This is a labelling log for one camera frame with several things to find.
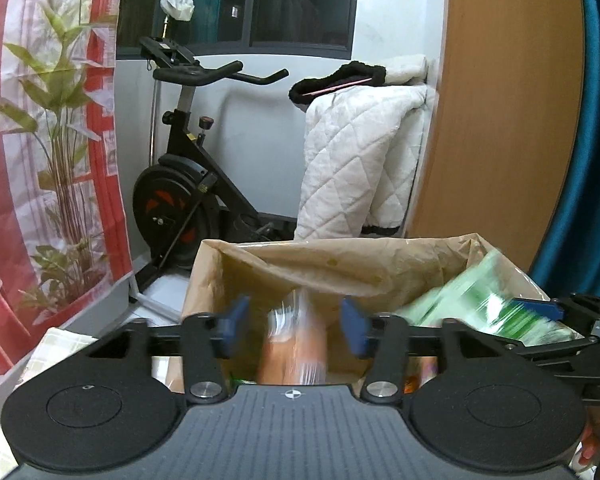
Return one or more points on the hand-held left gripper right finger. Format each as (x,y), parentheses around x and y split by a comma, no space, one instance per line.
(355,331)

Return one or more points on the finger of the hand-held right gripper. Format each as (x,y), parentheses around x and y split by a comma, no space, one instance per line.
(555,352)
(535,307)

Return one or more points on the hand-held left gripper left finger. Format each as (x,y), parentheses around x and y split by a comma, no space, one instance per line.
(235,321)

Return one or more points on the orange snack packet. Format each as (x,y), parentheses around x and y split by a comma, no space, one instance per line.
(290,355)
(420,372)

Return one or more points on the brown cardboard box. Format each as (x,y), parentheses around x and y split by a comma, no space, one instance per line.
(280,265)

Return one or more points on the green snack packet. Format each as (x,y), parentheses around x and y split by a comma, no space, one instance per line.
(460,305)

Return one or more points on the person's right hand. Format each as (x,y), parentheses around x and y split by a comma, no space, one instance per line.
(592,447)

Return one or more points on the black exercise bike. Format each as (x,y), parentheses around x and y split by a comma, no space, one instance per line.
(180,195)

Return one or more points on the teal curtain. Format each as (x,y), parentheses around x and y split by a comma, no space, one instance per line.
(595,160)

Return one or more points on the white quilted blanket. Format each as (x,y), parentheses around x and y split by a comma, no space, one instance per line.
(350,160)

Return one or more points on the checked rabbit print tablecloth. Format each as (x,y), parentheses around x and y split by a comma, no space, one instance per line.
(55,345)

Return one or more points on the wooden wardrobe panel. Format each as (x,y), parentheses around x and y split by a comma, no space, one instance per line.
(505,110)

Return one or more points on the red plant printed curtain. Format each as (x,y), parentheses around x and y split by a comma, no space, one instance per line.
(55,160)

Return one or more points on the pink hanger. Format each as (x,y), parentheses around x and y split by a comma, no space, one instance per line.
(340,86)

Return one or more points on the black garment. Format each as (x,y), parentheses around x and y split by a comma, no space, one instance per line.
(330,82)

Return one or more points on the white fabric cover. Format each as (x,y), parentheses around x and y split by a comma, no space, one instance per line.
(177,4)

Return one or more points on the dark framed window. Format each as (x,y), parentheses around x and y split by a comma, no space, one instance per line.
(300,0)

